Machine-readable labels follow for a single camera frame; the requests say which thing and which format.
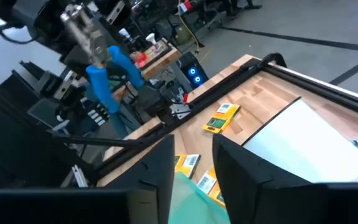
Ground black computer tower blue fans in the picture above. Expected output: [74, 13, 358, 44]
[178, 51, 210, 90]

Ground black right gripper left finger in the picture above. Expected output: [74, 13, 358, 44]
[0, 134, 176, 224]

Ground teal translucent plastic bin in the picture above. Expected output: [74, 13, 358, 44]
[168, 172, 231, 224]

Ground yellow floor cable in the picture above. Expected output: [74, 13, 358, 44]
[177, 11, 201, 53]

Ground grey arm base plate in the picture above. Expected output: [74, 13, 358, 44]
[168, 103, 193, 121]

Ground blue-handled metal hole punch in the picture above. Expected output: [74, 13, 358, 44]
[60, 3, 146, 114]

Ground black aluminium table frame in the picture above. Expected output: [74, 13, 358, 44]
[47, 52, 358, 187]

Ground white desk lamp black rim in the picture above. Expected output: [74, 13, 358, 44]
[242, 97, 358, 184]

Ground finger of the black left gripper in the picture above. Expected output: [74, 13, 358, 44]
[63, 44, 93, 78]

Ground black frame clamp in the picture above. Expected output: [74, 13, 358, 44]
[257, 52, 288, 70]

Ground wooden side table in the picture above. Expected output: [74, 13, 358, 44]
[113, 37, 183, 94]

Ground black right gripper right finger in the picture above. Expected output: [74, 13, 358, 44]
[212, 133, 358, 224]

